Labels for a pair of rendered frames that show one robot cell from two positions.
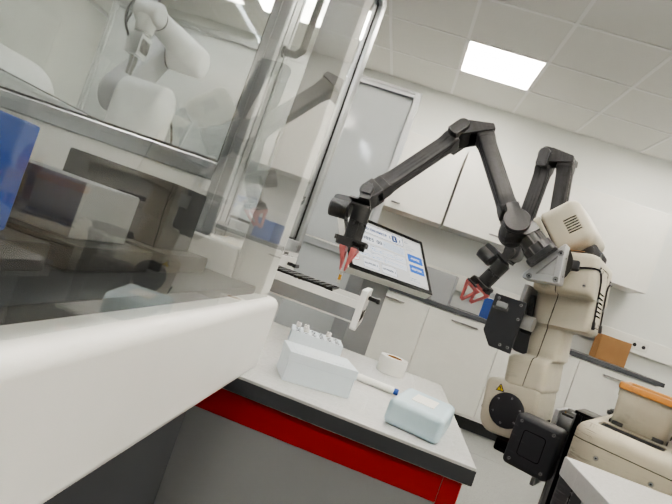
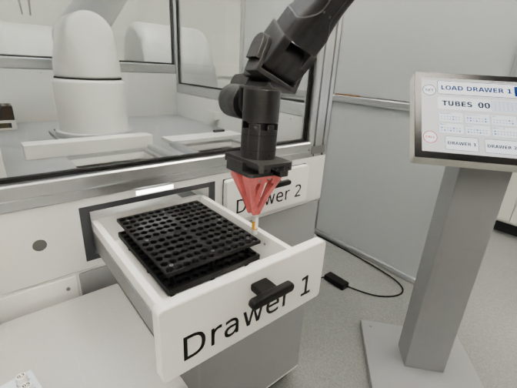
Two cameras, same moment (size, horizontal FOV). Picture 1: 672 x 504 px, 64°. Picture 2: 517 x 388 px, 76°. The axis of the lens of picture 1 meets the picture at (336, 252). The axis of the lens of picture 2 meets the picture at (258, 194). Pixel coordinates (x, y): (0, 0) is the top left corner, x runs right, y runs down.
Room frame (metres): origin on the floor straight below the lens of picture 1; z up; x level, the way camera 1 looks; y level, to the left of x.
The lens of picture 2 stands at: (1.26, -0.39, 1.19)
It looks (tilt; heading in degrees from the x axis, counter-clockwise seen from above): 21 degrees down; 42
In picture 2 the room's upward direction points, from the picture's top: 3 degrees clockwise
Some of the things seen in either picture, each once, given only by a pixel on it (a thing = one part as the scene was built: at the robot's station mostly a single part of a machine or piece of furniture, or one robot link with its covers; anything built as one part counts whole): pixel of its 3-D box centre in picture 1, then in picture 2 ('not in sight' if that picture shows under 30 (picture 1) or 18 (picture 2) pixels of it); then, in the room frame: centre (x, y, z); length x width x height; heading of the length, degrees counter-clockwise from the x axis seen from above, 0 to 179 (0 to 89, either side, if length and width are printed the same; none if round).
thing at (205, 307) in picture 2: (361, 307); (252, 299); (1.55, -0.12, 0.87); 0.29 x 0.02 x 0.11; 173
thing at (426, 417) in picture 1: (421, 413); not in sight; (0.92, -0.23, 0.78); 0.15 x 0.10 x 0.04; 160
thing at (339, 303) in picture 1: (293, 285); (184, 244); (1.57, 0.08, 0.86); 0.40 x 0.26 x 0.06; 83
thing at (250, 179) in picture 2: (344, 255); (252, 186); (1.64, -0.03, 1.00); 0.07 x 0.07 x 0.09; 81
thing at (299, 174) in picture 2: (282, 270); (269, 191); (1.90, 0.16, 0.87); 0.29 x 0.02 x 0.11; 173
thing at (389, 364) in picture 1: (392, 365); not in sight; (1.32, -0.22, 0.78); 0.07 x 0.07 x 0.04
